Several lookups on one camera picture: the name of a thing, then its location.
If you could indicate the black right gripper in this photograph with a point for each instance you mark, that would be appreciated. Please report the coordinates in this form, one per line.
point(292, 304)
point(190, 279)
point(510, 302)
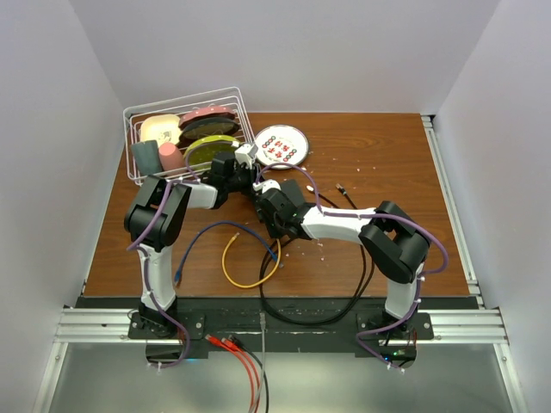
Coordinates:
point(273, 231)

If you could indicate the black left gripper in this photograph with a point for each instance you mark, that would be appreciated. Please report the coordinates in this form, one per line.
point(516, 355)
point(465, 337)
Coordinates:
point(249, 173)

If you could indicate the black network switch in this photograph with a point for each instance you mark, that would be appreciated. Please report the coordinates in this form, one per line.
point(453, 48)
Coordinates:
point(295, 191)

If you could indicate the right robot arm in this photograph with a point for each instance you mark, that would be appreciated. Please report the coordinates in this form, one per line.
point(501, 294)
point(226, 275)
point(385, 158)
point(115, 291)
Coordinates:
point(395, 244)

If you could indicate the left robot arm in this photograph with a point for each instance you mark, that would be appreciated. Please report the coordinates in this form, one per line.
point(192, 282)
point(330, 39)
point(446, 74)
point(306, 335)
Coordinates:
point(154, 221)

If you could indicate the green plate in rack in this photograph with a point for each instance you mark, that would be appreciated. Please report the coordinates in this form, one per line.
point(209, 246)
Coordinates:
point(203, 150)

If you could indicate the white round printed plate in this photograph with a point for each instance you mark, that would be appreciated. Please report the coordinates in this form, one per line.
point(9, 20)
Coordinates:
point(281, 144)

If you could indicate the dark olive plate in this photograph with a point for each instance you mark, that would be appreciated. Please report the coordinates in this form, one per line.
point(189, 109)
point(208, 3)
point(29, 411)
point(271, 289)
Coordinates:
point(208, 127)

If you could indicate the pink plate in rack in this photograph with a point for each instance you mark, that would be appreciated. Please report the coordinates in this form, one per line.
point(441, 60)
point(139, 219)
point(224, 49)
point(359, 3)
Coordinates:
point(204, 113)

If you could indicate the pink cup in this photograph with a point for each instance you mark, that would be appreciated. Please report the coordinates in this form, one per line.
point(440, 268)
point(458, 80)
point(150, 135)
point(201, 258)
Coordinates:
point(170, 157)

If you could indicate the cream square plate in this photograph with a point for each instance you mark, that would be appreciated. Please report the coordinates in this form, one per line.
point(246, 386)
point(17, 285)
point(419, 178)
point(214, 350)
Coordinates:
point(161, 128)

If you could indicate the dark grey cup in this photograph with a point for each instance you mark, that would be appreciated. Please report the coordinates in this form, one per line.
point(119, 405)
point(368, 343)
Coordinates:
point(146, 157)

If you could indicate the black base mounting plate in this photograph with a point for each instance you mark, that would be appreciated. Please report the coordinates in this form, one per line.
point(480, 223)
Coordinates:
point(299, 325)

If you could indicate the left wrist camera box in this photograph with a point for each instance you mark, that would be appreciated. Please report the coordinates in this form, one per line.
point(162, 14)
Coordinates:
point(246, 155)

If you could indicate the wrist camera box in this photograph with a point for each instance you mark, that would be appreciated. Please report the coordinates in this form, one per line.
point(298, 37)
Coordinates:
point(246, 155)
point(263, 187)

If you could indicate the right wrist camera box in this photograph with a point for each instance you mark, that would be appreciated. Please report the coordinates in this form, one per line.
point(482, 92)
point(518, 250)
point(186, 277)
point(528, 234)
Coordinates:
point(263, 187)

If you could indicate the white wire dish rack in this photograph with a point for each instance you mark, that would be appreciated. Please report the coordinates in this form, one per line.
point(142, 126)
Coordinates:
point(135, 116)

